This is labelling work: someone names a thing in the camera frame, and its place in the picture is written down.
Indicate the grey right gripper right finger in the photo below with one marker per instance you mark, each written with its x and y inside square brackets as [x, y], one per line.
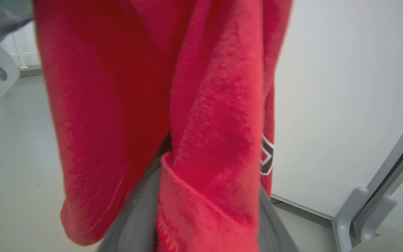
[271, 227]

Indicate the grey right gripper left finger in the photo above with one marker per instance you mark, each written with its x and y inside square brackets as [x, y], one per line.
[135, 220]

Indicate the red sweatshirt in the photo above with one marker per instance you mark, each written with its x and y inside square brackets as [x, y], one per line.
[117, 105]

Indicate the white railing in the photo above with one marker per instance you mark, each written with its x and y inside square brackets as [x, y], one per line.
[21, 56]

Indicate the grey partition stand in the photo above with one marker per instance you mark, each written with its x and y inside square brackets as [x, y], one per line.
[380, 210]
[348, 217]

